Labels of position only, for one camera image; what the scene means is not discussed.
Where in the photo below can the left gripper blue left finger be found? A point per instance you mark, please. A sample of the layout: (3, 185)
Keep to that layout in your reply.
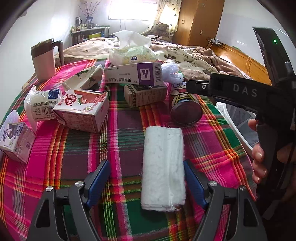
(95, 183)

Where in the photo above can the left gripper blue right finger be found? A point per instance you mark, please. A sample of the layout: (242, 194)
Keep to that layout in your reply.
(197, 183)

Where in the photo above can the white towel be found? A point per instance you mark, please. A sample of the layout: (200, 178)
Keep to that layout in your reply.
(163, 175)

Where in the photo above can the red strawberry milk carton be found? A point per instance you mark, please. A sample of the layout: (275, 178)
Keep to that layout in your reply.
(83, 110)

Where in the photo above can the red drink can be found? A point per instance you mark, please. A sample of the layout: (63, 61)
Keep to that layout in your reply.
(185, 109)

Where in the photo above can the purple small milk carton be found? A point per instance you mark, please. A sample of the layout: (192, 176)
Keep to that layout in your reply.
(17, 141)

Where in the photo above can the brown patterned small box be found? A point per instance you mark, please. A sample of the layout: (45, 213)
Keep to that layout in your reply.
(140, 95)

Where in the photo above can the white milk pouch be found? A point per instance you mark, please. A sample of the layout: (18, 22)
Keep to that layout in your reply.
(39, 104)

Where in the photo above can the purple white medicine box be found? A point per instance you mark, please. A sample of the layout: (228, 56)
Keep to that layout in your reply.
(148, 73)

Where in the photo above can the white rim trash bin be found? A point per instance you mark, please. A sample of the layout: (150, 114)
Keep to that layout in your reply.
(238, 118)

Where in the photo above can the right human hand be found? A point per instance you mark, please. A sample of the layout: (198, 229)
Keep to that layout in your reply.
(259, 170)

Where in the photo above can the wooden headboard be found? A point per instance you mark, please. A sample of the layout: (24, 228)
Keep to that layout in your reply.
(248, 65)

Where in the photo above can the brown floral blanket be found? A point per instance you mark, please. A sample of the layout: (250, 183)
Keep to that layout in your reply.
(194, 62)

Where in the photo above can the wooden wardrobe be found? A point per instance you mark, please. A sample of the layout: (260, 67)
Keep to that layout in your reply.
(198, 23)

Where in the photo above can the pink brown lidded mug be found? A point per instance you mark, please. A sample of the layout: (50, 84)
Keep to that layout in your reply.
(43, 58)

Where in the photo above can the yellow tissue pack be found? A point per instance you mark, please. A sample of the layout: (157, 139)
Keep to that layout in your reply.
(133, 48)

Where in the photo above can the floral curtain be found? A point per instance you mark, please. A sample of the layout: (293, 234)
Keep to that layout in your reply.
(167, 13)

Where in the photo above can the cluttered shelf desk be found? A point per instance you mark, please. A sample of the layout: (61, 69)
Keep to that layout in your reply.
(82, 32)

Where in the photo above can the dried branches in vase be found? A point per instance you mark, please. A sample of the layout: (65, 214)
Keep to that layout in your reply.
(88, 8)

